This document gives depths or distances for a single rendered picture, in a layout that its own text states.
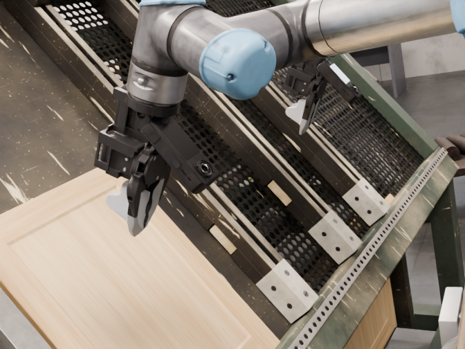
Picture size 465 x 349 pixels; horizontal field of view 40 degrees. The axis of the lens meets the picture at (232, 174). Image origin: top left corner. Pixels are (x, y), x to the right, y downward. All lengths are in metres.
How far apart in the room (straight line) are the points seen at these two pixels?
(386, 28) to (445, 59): 9.09
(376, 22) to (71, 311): 0.79
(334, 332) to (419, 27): 1.01
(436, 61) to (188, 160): 9.05
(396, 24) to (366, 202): 1.35
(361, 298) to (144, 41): 1.10
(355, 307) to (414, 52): 8.30
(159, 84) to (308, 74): 0.69
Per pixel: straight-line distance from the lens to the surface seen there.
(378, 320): 2.56
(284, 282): 1.51
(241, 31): 0.71
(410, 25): 0.68
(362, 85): 2.65
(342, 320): 1.61
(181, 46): 0.74
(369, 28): 0.71
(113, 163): 0.87
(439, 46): 9.77
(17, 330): 1.16
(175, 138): 0.83
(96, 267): 1.31
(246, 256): 1.52
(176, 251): 1.44
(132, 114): 0.85
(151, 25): 0.78
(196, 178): 0.81
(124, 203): 0.90
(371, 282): 1.78
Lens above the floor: 1.64
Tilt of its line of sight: 15 degrees down
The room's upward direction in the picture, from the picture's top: 12 degrees counter-clockwise
